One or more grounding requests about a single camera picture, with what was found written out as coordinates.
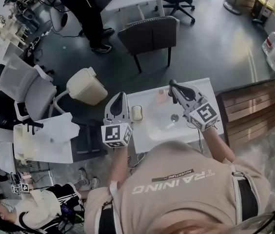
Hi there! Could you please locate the black faucet with handle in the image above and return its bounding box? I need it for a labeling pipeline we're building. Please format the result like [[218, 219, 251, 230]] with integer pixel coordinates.
[[21, 120, 44, 135]]

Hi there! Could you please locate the wooden slatted bench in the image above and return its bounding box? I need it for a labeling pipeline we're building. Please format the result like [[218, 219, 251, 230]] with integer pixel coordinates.
[[215, 78, 275, 147]]

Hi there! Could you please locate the black sink faucet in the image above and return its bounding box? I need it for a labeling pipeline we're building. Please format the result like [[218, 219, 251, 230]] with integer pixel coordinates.
[[168, 78, 178, 104]]

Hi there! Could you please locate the black bin yellow top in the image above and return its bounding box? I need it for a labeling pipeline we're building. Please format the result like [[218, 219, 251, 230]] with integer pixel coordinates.
[[252, 0, 274, 25]]

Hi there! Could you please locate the dark upholstered chair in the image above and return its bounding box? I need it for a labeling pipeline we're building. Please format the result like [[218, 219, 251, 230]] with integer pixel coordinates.
[[117, 15, 181, 73]]

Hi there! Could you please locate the pink bottle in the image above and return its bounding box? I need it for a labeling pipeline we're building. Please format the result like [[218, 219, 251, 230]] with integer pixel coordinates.
[[156, 89, 168, 104]]

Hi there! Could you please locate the person's right forearm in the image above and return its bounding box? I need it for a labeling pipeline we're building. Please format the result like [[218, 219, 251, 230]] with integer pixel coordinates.
[[200, 126, 237, 165]]

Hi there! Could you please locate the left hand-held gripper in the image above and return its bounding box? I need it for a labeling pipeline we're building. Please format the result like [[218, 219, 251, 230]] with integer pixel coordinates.
[[100, 91, 134, 149]]

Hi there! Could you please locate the white plastic sheet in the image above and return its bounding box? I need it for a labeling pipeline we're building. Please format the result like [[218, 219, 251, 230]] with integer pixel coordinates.
[[42, 112, 81, 141]]

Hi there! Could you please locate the grey fan base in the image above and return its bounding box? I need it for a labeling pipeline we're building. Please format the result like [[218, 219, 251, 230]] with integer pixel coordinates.
[[223, 0, 242, 16]]

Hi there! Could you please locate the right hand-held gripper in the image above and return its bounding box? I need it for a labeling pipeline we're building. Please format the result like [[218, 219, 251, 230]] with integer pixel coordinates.
[[176, 83, 220, 132]]

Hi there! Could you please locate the white ceramic sink basin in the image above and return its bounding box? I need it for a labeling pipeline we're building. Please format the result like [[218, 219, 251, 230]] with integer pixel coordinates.
[[126, 78, 225, 155]]

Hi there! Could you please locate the small cream plastic tray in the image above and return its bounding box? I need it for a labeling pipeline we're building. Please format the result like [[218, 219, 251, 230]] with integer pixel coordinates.
[[130, 104, 144, 122]]

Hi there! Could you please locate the black sink stand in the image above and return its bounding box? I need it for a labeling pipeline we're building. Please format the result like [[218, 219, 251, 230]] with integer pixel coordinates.
[[71, 119, 109, 156]]

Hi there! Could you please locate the white sink with bucket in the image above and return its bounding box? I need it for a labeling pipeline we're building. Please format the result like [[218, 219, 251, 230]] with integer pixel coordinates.
[[13, 123, 74, 164]]

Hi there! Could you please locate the beige trash bin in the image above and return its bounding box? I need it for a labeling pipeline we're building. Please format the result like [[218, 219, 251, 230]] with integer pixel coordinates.
[[66, 67, 108, 106]]

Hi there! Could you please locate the grey office chair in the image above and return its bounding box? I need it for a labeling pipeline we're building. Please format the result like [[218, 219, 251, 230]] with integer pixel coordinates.
[[0, 54, 70, 121]]

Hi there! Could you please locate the person's beige sweatshirt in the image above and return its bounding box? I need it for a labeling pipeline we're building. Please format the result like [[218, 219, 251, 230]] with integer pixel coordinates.
[[83, 140, 272, 234]]

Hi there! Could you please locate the person's left forearm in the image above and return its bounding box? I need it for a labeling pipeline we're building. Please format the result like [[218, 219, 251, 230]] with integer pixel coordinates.
[[108, 144, 130, 189]]

